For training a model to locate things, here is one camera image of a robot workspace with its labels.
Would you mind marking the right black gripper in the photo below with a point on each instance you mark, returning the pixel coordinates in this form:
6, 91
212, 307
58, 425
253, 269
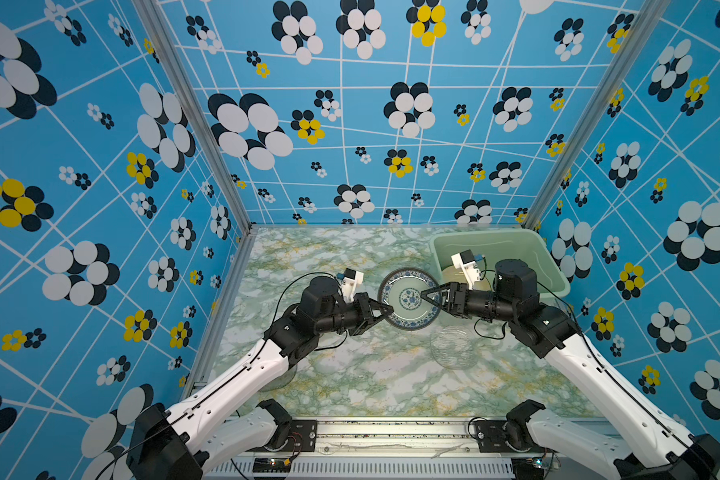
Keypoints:
458, 297

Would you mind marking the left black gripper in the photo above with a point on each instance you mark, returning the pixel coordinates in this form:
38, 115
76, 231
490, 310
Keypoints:
366, 317

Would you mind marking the blue patterned small plate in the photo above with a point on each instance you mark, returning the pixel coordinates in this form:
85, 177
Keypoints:
401, 289

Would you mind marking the light green plastic bin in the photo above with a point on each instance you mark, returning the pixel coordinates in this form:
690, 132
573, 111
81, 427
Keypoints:
499, 244

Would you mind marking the beige bamboo print plate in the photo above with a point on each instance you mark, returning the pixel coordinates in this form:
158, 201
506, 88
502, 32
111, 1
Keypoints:
482, 280

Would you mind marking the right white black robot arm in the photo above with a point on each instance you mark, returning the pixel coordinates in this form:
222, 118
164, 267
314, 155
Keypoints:
650, 445

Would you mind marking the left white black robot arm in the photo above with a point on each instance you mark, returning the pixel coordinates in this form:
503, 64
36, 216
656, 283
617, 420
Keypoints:
194, 436

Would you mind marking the greenish glass plate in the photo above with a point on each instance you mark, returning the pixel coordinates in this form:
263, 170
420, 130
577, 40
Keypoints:
281, 381

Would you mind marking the left controller board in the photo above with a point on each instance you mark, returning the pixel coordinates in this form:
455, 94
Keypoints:
277, 466

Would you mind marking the controller board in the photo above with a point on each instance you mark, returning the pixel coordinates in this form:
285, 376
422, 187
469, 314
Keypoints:
528, 469
277, 466

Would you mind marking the right controller board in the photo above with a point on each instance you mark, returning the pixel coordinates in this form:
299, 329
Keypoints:
528, 469

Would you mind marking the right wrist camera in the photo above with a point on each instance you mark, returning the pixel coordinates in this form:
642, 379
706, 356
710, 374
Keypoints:
466, 262

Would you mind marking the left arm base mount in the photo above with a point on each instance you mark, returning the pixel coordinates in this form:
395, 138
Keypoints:
301, 437

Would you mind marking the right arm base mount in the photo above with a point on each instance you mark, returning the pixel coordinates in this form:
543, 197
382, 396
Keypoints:
492, 437

